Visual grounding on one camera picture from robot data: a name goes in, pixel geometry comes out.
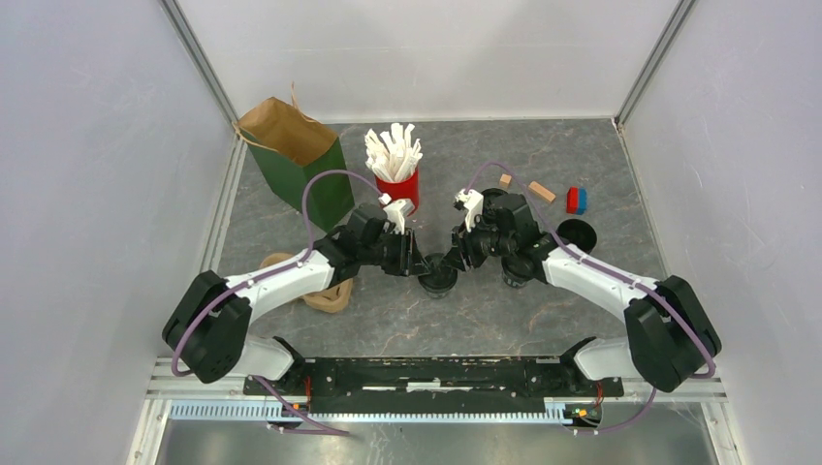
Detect black coffee cup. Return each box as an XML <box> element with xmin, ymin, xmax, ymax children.
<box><xmin>501</xmin><ymin>256</ymin><xmax>534</xmax><ymax>289</ymax></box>
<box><xmin>556</xmin><ymin>218</ymin><xmax>598</xmax><ymax>254</ymax></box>
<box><xmin>423</xmin><ymin>287</ymin><xmax>452</xmax><ymax>299</ymax></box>

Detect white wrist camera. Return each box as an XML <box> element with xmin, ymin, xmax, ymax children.
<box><xmin>455</xmin><ymin>189</ymin><xmax>484</xmax><ymax>233</ymax></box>
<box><xmin>378</xmin><ymin>193</ymin><xmax>415</xmax><ymax>234</ymax></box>

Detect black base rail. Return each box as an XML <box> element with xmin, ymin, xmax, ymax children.
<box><xmin>243</xmin><ymin>356</ymin><xmax>622</xmax><ymax>419</ymax></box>

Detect brown cardboard cup carrier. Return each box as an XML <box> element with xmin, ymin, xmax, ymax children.
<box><xmin>259</xmin><ymin>252</ymin><xmax>354</xmax><ymax>314</ymax></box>

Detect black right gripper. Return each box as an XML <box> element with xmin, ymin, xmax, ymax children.
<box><xmin>440</xmin><ymin>212</ymin><xmax>516</xmax><ymax>274</ymax></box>

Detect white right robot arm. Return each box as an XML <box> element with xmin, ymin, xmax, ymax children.
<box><xmin>440</xmin><ymin>189</ymin><xmax>722</xmax><ymax>395</ymax></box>

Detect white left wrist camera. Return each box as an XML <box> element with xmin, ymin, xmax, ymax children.
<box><xmin>378</xmin><ymin>193</ymin><xmax>415</xmax><ymax>234</ymax></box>

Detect red and blue block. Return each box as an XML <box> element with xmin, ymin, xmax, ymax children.
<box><xmin>566</xmin><ymin>186</ymin><xmax>587</xmax><ymax>215</ymax></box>

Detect green paper bag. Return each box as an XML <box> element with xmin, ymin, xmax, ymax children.
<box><xmin>234</xmin><ymin>92</ymin><xmax>354</xmax><ymax>232</ymax></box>

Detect long wooden block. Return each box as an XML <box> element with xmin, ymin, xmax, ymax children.
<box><xmin>527</xmin><ymin>181</ymin><xmax>556</xmax><ymax>203</ymax></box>

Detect black coffee lid stack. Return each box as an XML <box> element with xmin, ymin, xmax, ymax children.
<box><xmin>481</xmin><ymin>188</ymin><xmax>507</xmax><ymax>201</ymax></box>

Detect white wrapped stirrer bundle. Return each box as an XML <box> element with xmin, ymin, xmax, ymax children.
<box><xmin>364</xmin><ymin>123</ymin><xmax>424</xmax><ymax>183</ymax></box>

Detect red cup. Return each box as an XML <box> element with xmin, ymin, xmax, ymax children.
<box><xmin>375</xmin><ymin>169</ymin><xmax>420</xmax><ymax>214</ymax></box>

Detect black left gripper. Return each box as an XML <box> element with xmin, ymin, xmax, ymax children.
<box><xmin>360</xmin><ymin>228</ymin><xmax>431</xmax><ymax>278</ymax></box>

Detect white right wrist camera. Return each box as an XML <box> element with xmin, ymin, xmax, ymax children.
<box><xmin>455</xmin><ymin>189</ymin><xmax>484</xmax><ymax>233</ymax></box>

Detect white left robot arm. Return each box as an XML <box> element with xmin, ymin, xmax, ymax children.
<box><xmin>162</xmin><ymin>199</ymin><xmax>429</xmax><ymax>395</ymax></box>

